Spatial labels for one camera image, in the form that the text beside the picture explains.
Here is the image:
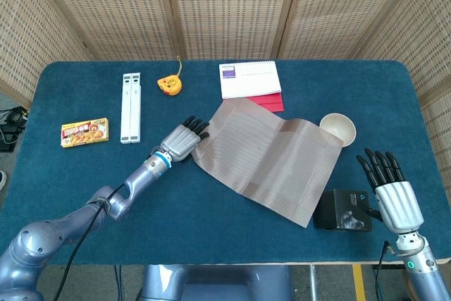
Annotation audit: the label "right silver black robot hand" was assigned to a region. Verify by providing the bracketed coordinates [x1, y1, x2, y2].
[355, 147, 425, 234]

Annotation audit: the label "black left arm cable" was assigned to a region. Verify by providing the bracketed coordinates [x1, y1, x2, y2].
[52, 183, 126, 301]

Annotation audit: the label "white red desk calendar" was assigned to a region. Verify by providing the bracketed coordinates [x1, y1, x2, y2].
[218, 60, 285, 113]

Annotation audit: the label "yellow curry roux box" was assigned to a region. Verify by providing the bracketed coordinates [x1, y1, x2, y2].
[60, 117, 110, 149]

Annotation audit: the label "floor cables and adapters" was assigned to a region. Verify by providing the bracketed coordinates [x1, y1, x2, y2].
[0, 105, 29, 152]

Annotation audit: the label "white bowl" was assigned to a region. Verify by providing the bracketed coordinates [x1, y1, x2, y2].
[319, 112, 357, 148]

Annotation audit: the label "white folding stand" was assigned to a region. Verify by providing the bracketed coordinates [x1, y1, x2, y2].
[120, 72, 142, 145]

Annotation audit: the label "blue-gray robot torso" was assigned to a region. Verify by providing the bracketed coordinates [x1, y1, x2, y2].
[135, 264, 294, 301]

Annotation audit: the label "black cardboard box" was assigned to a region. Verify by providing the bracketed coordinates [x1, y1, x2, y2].
[312, 188, 373, 233]

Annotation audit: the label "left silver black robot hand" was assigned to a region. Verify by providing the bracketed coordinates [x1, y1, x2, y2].
[160, 115, 211, 164]

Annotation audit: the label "metal table leg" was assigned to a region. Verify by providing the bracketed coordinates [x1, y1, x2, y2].
[309, 264, 317, 301]

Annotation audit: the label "woven bamboo screen panel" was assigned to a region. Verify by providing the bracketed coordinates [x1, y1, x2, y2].
[354, 0, 451, 192]
[163, 0, 304, 61]
[30, 0, 184, 61]
[0, 0, 91, 108]
[271, 0, 424, 61]

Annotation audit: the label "gray woven placemat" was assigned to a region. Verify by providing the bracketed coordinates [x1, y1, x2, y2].
[191, 98, 345, 228]

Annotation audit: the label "yellow tape measure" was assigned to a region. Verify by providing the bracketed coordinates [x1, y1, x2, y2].
[156, 55, 184, 98]

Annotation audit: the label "black floor cable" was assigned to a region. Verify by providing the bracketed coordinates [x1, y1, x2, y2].
[113, 264, 123, 301]

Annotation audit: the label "blue floor cable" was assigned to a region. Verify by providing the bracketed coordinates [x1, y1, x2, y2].
[372, 266, 384, 301]

